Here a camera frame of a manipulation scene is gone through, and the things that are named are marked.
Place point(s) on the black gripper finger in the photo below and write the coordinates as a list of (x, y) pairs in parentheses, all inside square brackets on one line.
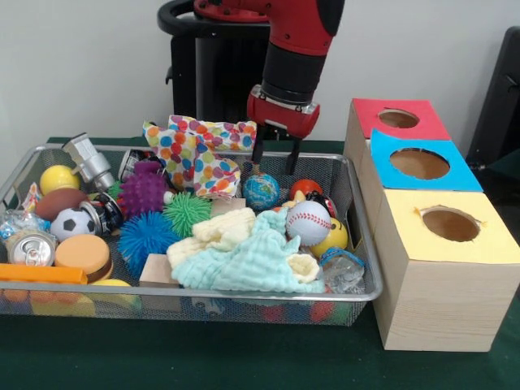
[(294, 156), (257, 142)]

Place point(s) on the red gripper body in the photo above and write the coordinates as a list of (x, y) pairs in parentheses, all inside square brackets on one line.
[(284, 115)]

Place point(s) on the yellow plush duck toy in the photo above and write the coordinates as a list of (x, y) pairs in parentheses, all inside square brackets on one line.
[(300, 197)]

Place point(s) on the blue green globe ball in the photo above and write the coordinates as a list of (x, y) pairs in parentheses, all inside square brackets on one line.
[(261, 191)]

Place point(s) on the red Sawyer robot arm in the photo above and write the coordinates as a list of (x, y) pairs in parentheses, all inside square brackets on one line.
[(300, 44)]

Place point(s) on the shallow mesh bin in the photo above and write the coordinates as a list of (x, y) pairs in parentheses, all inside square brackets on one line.
[(243, 315)]

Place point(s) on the wooden three-hole box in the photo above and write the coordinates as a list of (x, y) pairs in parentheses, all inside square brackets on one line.
[(438, 300)]

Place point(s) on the red orange ball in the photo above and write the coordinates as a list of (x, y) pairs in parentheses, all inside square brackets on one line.
[(310, 187)]

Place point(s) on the white baseball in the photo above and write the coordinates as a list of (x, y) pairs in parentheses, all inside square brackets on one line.
[(308, 223)]

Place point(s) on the yellow ball with black band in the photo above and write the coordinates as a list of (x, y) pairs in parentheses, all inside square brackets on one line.
[(335, 239)]

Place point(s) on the pale yellow muslin cloth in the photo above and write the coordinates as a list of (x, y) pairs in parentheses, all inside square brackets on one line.
[(219, 229)]

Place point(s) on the green spiky ball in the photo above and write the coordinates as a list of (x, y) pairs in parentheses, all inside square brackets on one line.
[(189, 213)]

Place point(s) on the teal muslin cloth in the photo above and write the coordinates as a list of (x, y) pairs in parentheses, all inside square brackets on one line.
[(252, 264)]

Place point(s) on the purple knobbly toy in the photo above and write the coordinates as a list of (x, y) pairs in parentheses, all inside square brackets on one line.
[(142, 189)]

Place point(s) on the blue spiky ball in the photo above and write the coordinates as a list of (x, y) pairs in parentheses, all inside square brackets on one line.
[(148, 239)]

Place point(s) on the plain yellow ball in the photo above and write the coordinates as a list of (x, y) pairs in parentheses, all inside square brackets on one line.
[(59, 180)]

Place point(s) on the brown toy football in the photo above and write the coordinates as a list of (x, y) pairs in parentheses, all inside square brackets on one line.
[(61, 204)]

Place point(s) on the orange foam disc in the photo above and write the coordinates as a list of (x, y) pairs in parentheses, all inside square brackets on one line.
[(81, 252)]

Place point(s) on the black upright panel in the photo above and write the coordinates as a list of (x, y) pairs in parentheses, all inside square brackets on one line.
[(499, 101)]

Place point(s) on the dark green side-table cloth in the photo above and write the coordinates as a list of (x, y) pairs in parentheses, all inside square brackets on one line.
[(508, 174)]

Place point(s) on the dark green table cloth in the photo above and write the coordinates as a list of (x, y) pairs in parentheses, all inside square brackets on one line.
[(203, 357)]

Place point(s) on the orange toy brick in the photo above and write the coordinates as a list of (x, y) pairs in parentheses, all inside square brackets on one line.
[(40, 274)]

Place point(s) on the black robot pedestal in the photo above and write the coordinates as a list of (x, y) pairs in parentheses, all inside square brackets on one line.
[(223, 81)]

